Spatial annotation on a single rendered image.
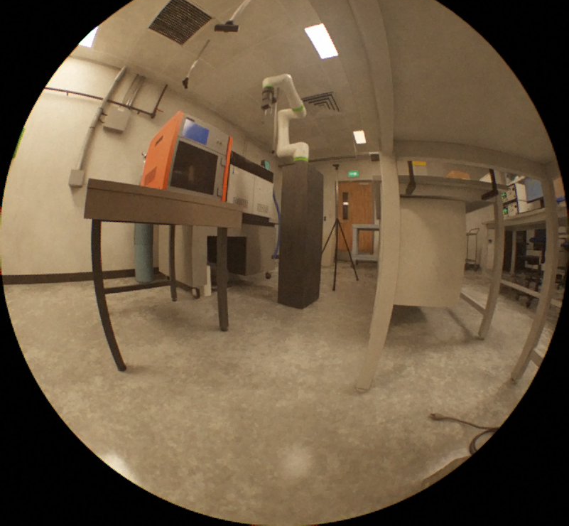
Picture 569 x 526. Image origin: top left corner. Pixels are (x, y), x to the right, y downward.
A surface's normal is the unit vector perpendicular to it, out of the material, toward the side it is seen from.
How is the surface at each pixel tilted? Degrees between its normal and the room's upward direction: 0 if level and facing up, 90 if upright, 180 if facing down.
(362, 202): 90
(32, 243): 90
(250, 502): 0
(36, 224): 90
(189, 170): 90
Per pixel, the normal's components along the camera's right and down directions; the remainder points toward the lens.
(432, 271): -0.49, 0.00
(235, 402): 0.04, -1.00
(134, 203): 0.87, 0.04
